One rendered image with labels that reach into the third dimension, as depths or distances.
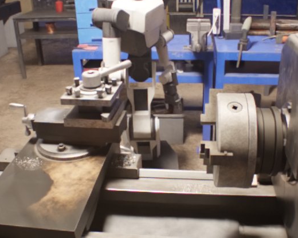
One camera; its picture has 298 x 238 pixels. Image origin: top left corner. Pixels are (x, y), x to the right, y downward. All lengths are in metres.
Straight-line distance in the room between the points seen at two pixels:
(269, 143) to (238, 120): 0.10
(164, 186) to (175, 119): 1.82
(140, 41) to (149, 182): 0.88
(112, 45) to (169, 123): 1.41
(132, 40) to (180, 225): 1.03
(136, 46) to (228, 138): 1.16
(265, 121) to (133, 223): 0.58
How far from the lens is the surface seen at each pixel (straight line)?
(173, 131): 3.06
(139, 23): 1.83
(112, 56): 1.76
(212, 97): 0.98
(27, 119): 1.33
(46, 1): 5.40
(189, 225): 1.23
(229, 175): 0.89
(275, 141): 0.91
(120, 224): 1.25
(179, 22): 6.42
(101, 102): 1.13
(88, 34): 2.95
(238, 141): 0.85
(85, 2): 2.91
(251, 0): 8.05
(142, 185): 1.23
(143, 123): 2.11
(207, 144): 0.90
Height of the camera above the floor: 1.56
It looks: 25 degrees down
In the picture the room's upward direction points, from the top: 2 degrees counter-clockwise
